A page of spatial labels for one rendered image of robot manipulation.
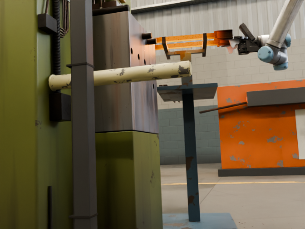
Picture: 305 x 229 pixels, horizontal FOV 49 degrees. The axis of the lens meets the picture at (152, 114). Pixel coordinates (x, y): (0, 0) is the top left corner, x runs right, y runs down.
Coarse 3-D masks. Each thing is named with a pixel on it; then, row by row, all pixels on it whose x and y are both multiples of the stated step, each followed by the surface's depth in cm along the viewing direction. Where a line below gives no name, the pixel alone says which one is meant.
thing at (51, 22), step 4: (40, 16) 102; (44, 16) 102; (48, 16) 103; (40, 20) 102; (44, 20) 102; (48, 20) 103; (52, 20) 105; (56, 20) 107; (40, 24) 102; (44, 24) 102; (48, 24) 103; (52, 24) 105; (56, 24) 107; (40, 28) 103; (44, 28) 103; (48, 28) 103; (52, 28) 105; (56, 28) 107; (48, 32) 106; (52, 32) 106; (56, 32) 107
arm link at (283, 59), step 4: (280, 48) 177; (284, 48) 177; (280, 52) 174; (284, 52) 176; (280, 56) 172; (284, 56) 175; (280, 60) 173; (284, 60) 176; (272, 64) 175; (276, 64) 175; (280, 64) 176; (284, 64) 176; (276, 68) 177; (280, 68) 176; (284, 68) 177
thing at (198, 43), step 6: (186, 42) 186; (192, 42) 185; (198, 42) 185; (210, 42) 184; (216, 42) 184; (222, 42) 184; (228, 42) 184; (156, 48) 188; (162, 48) 188; (168, 48) 188; (174, 48) 189
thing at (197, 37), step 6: (216, 30) 172; (222, 30) 172; (228, 30) 172; (168, 36) 175; (174, 36) 175; (180, 36) 174; (186, 36) 174; (192, 36) 173; (198, 36) 173; (210, 36) 172; (216, 36) 171; (222, 36) 172; (228, 36) 172
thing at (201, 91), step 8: (160, 88) 166; (168, 88) 166; (176, 88) 165; (184, 88) 165; (192, 88) 164; (200, 88) 165; (208, 88) 166; (216, 88) 167; (168, 96) 186; (176, 96) 188; (200, 96) 191; (208, 96) 193
